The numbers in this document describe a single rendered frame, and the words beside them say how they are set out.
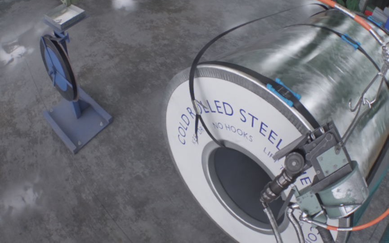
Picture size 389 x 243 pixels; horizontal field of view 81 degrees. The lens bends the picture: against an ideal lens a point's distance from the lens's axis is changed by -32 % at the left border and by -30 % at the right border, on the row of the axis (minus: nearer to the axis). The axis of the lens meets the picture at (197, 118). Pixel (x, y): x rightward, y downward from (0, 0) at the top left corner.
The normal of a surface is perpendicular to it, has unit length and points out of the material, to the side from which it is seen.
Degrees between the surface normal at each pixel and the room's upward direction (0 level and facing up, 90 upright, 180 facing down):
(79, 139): 0
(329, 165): 58
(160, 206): 0
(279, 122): 90
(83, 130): 0
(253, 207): 12
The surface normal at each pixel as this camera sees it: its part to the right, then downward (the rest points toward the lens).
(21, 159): 0.07, -0.65
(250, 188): 0.21, -0.51
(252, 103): -0.75, 0.47
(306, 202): -0.46, 0.15
